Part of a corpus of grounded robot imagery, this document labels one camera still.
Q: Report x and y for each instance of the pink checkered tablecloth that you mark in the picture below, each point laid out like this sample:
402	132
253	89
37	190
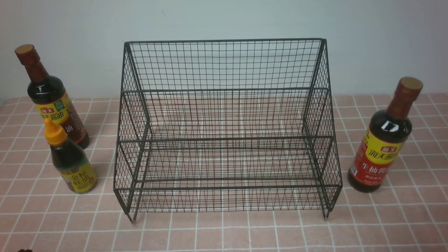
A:
38	212

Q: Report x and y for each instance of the black wire mesh rack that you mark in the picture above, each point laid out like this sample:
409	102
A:
226	125

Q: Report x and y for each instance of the soy sauce bottle brown label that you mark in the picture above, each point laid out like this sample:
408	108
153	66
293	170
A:
50	97

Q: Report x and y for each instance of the oyster sauce bottle orange cap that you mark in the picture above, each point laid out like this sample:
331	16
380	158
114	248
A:
69	159

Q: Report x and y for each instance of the soy sauce bottle red label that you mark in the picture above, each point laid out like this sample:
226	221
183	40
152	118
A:
385	136

